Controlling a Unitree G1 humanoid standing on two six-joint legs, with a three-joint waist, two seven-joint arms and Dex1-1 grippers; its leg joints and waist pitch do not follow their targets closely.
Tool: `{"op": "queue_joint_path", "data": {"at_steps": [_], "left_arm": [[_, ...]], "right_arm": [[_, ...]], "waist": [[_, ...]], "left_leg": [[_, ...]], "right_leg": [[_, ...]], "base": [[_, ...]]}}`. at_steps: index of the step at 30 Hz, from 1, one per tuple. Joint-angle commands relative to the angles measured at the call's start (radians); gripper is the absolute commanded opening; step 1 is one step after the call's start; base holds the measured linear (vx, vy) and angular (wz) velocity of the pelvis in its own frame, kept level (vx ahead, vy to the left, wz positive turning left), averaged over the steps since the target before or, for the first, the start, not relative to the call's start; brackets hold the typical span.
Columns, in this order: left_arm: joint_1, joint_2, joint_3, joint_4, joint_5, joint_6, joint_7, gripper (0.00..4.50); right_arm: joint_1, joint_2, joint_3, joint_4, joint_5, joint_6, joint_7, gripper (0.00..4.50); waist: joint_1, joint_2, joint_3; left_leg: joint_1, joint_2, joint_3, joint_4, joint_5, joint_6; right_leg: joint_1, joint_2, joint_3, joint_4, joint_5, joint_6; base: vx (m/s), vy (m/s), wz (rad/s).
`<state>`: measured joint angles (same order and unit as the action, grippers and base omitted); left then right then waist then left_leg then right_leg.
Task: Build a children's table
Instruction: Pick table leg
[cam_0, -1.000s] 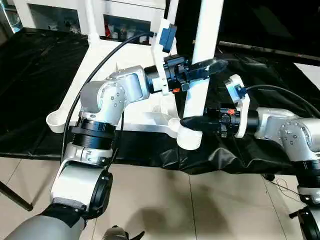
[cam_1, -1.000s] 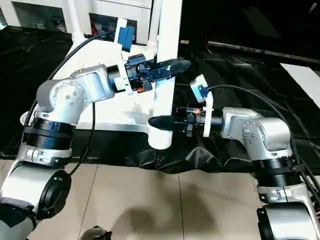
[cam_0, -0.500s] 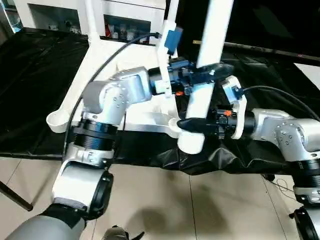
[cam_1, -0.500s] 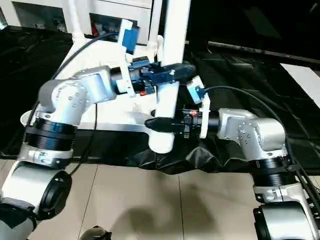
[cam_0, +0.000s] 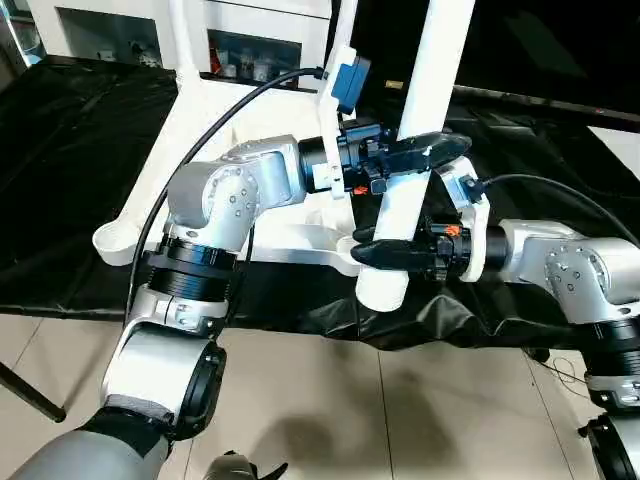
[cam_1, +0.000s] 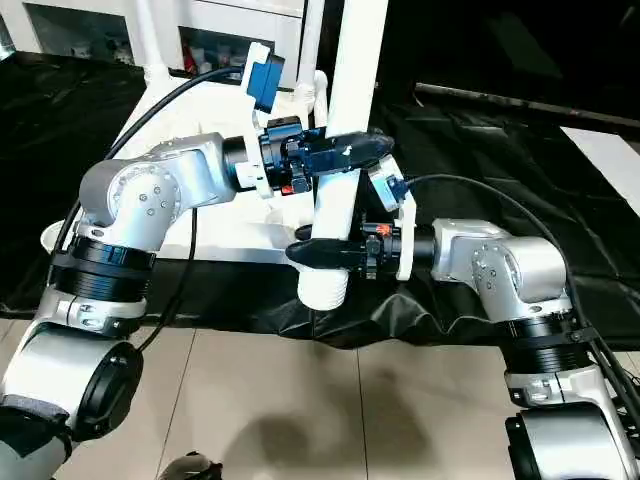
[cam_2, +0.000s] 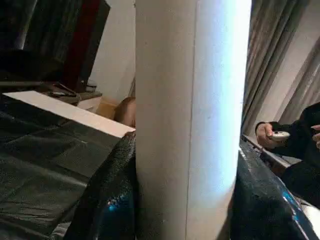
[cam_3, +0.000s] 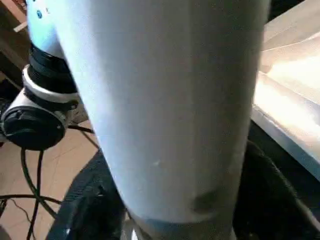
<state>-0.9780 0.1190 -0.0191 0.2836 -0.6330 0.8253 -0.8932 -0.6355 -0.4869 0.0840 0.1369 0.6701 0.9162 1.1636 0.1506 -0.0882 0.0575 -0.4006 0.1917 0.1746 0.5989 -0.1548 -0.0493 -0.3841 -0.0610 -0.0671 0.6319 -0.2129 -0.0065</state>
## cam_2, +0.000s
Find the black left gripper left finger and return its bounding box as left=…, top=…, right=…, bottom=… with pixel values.
left=64, top=131, right=138, bottom=240

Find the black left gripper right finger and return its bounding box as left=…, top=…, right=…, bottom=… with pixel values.
left=231, top=144, right=320, bottom=240

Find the white handheld controller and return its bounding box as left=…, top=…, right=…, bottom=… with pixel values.
left=271, top=130, right=291, bottom=143

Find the white plastic table leg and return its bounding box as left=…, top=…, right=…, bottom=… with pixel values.
left=134, top=0, right=253, bottom=240

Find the black sleeved forearm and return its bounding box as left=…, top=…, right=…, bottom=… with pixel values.
left=268, top=101, right=320, bottom=208

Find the pale bystander hand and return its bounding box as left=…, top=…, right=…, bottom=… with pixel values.
left=254, top=121, right=274, bottom=149
left=311, top=124, right=320, bottom=150

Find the black work mat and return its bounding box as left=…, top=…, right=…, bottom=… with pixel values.
left=0, top=94, right=122, bottom=240

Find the brown round object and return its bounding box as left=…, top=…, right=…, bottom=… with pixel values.
left=113, top=96, right=137, bottom=126

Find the white flat board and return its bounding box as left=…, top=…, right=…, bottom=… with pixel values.
left=1, top=90, right=136, bottom=139

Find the grey pleated curtain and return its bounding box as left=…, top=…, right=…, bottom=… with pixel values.
left=241, top=0, right=320, bottom=136

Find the large black screen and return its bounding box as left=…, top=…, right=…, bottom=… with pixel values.
left=0, top=0, right=111, bottom=85

